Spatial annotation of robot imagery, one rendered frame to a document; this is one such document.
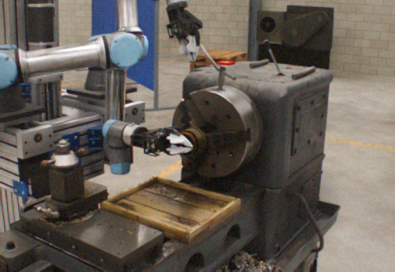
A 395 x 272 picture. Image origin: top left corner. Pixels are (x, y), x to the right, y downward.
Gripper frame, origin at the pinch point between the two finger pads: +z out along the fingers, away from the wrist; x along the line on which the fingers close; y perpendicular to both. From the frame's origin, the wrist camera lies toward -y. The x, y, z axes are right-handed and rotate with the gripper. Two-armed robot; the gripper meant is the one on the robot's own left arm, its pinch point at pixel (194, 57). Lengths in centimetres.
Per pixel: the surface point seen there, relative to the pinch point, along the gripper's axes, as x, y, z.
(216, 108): 9.1, 7.3, 19.4
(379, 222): -2, -188, 140
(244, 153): 15.7, 7.3, 35.9
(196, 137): 6.4, 18.9, 26.5
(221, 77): 11.7, 3.7, 9.5
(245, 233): 6, 3, 67
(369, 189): -24, -248, 133
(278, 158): 19.3, -9.0, 42.6
